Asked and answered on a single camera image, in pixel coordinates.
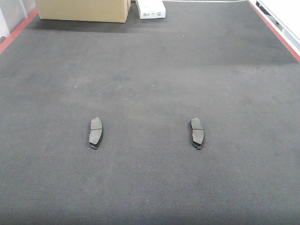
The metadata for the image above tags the brake pad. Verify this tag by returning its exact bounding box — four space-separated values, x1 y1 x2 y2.
89 117 103 150
189 117 205 150

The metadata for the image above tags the red framed conveyor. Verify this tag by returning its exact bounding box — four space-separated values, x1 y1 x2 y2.
0 2 300 225

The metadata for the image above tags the white small box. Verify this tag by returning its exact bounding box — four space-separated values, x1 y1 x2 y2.
135 0 166 19

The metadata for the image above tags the cardboard box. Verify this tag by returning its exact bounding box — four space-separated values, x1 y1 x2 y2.
35 0 131 23

